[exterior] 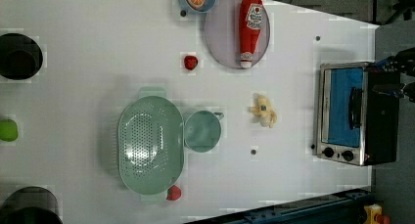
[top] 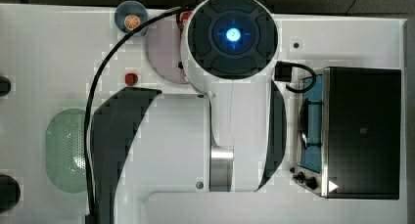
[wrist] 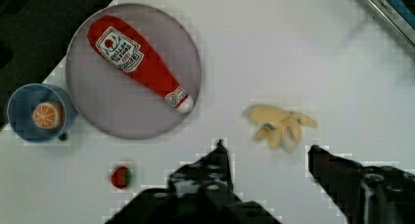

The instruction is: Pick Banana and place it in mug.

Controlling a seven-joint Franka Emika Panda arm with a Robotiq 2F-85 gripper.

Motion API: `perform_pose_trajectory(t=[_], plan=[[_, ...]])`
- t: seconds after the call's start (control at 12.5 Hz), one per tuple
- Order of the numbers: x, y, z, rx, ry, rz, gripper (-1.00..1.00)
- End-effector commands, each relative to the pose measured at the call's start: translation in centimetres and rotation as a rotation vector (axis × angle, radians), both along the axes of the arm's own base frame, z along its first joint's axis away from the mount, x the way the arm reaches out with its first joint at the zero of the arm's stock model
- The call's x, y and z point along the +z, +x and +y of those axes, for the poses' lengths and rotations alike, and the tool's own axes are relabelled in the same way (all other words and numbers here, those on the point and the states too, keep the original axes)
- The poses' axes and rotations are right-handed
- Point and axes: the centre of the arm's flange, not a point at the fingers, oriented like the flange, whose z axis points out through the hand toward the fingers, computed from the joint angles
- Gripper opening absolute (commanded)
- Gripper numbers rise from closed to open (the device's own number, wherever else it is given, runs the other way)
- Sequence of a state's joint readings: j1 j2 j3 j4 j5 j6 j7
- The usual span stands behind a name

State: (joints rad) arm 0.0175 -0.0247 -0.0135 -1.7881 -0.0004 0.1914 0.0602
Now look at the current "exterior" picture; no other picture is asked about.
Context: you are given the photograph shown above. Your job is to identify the green mug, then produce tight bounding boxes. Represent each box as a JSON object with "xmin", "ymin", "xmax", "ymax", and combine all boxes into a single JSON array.
[{"xmin": 184, "ymin": 111, "xmax": 224, "ymax": 153}]

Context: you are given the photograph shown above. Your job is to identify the green apple toy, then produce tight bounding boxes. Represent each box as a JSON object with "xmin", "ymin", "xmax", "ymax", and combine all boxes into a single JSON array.
[{"xmin": 0, "ymin": 119, "xmax": 19, "ymax": 142}]

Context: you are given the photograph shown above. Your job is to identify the red strawberry toy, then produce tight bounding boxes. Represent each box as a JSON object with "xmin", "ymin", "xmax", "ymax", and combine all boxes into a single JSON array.
[{"xmin": 184, "ymin": 56, "xmax": 199, "ymax": 70}]

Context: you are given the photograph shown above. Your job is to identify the blue metal frame rail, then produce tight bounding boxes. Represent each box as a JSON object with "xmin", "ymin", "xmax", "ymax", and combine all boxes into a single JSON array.
[{"xmin": 187, "ymin": 189, "xmax": 374, "ymax": 224}]

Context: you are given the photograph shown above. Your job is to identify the black round container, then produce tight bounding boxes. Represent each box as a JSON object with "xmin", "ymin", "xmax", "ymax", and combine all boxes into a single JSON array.
[
  {"xmin": 1, "ymin": 186, "xmax": 64, "ymax": 224},
  {"xmin": 0, "ymin": 33, "xmax": 43, "ymax": 80}
]

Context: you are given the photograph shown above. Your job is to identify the blue bowl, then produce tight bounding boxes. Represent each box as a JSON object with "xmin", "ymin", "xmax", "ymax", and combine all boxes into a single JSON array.
[{"xmin": 179, "ymin": 0, "xmax": 216, "ymax": 14}]

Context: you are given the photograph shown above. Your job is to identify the black round container upper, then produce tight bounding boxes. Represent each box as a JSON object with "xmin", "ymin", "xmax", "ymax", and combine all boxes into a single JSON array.
[{"xmin": 0, "ymin": 33, "xmax": 43, "ymax": 80}]

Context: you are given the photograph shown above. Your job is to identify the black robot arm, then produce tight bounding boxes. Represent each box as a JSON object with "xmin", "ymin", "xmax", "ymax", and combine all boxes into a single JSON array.
[{"xmin": 372, "ymin": 48, "xmax": 415, "ymax": 102}]

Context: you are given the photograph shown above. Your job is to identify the grey round plate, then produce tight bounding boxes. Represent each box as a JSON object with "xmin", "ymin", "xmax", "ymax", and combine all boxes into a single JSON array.
[{"xmin": 204, "ymin": 0, "xmax": 271, "ymax": 69}]

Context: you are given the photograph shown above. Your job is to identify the yellow red toy figure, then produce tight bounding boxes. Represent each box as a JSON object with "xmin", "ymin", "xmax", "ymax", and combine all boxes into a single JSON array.
[{"xmin": 364, "ymin": 204, "xmax": 391, "ymax": 224}]

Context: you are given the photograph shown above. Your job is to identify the black round container lower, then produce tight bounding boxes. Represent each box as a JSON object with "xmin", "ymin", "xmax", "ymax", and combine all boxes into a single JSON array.
[{"xmin": 1, "ymin": 186, "xmax": 64, "ymax": 224}]

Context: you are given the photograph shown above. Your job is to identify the red tomato toy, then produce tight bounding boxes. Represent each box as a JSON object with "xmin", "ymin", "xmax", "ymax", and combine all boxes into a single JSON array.
[{"xmin": 166, "ymin": 185, "xmax": 182, "ymax": 201}]

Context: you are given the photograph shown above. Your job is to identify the red plush ketchup bottle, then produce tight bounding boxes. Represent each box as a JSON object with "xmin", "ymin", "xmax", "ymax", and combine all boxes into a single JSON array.
[{"xmin": 239, "ymin": 0, "xmax": 263, "ymax": 68}]

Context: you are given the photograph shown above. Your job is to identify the green perforated colander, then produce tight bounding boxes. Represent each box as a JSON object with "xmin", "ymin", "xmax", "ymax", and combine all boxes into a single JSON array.
[{"xmin": 117, "ymin": 86, "xmax": 184, "ymax": 196}]

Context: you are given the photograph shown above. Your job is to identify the silver toaster oven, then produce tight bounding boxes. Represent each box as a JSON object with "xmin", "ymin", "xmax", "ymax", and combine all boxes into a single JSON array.
[{"xmin": 315, "ymin": 62, "xmax": 400, "ymax": 166}]

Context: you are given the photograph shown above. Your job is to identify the yellow plush peeled banana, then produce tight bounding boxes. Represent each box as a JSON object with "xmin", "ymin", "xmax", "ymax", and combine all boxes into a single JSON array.
[{"xmin": 250, "ymin": 95, "xmax": 277, "ymax": 128}]

